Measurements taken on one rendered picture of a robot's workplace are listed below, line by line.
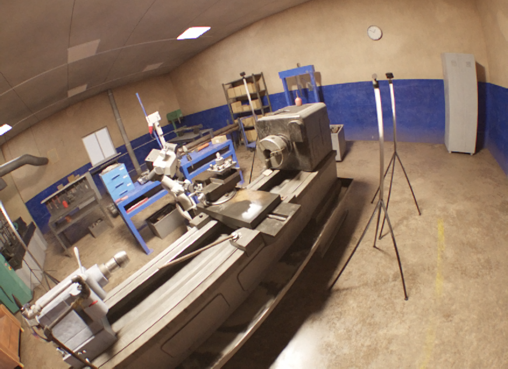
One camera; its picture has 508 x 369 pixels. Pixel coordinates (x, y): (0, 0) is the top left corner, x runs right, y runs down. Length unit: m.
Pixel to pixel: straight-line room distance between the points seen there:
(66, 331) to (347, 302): 1.85
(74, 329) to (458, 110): 5.08
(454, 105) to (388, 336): 3.72
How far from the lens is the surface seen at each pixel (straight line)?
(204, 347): 1.43
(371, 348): 1.70
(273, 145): 1.60
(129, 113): 8.46
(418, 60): 4.73
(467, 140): 4.58
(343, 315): 1.79
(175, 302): 1.11
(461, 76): 4.35
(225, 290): 1.23
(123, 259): 1.10
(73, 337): 1.21
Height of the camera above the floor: 1.61
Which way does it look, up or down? 24 degrees down
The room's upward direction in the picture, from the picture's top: 16 degrees counter-clockwise
